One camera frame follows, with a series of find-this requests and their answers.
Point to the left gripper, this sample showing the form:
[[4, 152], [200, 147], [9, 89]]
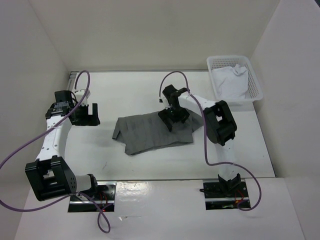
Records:
[[89, 120]]

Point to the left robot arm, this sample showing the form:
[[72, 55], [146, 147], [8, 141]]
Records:
[[49, 175]]

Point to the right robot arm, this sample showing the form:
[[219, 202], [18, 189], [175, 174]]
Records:
[[219, 130]]

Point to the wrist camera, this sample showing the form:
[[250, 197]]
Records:
[[82, 93], [165, 102]]

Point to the grey pleated skirt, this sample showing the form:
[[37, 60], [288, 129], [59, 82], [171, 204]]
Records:
[[146, 132]]

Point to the white plastic basket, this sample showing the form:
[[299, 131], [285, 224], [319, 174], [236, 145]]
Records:
[[254, 92]]

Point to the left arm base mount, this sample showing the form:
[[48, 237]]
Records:
[[104, 198]]

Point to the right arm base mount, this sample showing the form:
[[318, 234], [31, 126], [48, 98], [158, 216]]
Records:
[[215, 199]]

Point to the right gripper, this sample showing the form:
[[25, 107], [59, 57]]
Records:
[[165, 114]]

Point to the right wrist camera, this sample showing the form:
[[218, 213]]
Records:
[[165, 102]]

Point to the white skirt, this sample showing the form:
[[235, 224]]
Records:
[[231, 82]]

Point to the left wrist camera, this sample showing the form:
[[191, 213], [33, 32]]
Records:
[[82, 93]]

